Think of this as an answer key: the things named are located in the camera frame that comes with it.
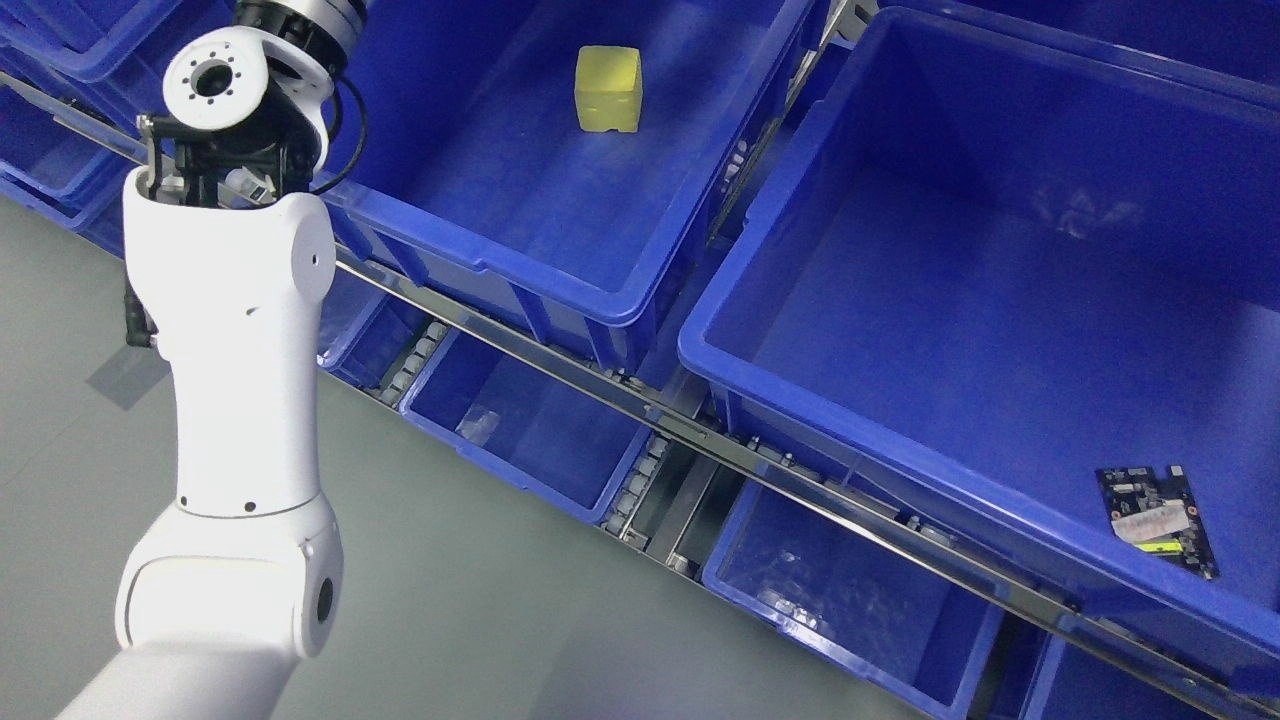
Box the green circuit board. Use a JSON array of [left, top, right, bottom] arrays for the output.
[[1094, 464, 1220, 580]]

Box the steel shelf rack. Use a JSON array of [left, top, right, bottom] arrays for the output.
[[0, 0, 1280, 720]]

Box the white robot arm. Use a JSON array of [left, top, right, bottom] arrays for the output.
[[61, 1, 371, 719]]

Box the blue plastic bin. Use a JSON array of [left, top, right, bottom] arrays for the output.
[[398, 331, 652, 524], [1, 1, 227, 247], [325, 1, 829, 373], [701, 482, 1004, 719], [678, 5, 1279, 696]]

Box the yellow foam block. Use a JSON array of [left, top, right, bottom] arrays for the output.
[[573, 45, 644, 135]]

